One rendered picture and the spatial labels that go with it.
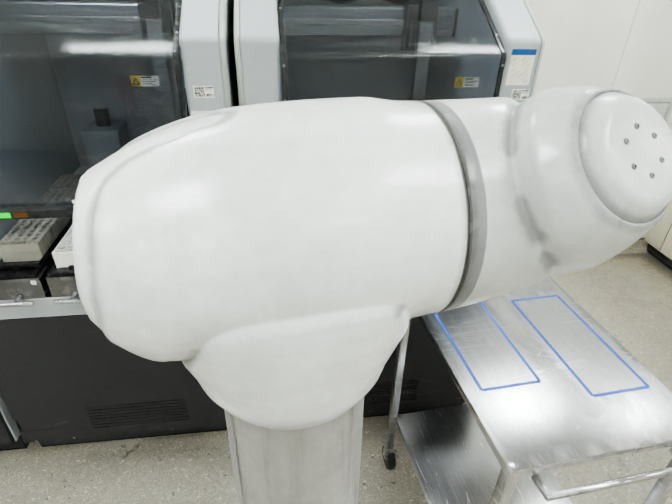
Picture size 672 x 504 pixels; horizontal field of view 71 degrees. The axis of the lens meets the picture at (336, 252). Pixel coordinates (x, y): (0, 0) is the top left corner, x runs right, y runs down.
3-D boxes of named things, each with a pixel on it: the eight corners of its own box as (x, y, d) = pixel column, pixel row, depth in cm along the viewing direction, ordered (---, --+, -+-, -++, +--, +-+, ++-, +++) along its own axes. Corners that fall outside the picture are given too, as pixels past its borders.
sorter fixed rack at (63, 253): (88, 224, 165) (83, 208, 162) (118, 223, 166) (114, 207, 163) (56, 271, 140) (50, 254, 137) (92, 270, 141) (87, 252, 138)
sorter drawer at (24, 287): (75, 200, 196) (69, 180, 192) (110, 199, 198) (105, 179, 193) (-11, 310, 135) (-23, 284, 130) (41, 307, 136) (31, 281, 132)
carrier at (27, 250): (47, 256, 144) (41, 239, 141) (44, 260, 142) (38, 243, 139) (5, 258, 142) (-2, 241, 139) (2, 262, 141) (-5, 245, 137)
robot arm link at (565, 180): (508, 142, 42) (362, 153, 39) (709, 18, 24) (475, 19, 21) (536, 289, 41) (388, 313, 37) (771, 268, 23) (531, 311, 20)
